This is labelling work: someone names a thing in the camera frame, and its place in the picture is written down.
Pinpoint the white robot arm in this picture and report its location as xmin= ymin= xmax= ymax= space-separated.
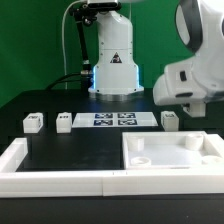
xmin=69 ymin=0 xmax=224 ymax=117

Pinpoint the white marker sheet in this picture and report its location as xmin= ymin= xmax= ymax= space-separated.
xmin=72 ymin=112 xmax=158 ymax=128

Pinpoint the black cable bundle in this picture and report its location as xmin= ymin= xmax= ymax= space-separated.
xmin=45 ymin=6 xmax=93 ymax=92

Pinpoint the white square tabletop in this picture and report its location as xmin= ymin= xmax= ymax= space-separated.
xmin=122 ymin=131 xmax=224 ymax=170

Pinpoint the white U-shaped fence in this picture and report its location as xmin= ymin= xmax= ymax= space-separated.
xmin=0 ymin=138 xmax=224 ymax=198

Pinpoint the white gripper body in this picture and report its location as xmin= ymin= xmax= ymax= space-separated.
xmin=153 ymin=61 xmax=224 ymax=117

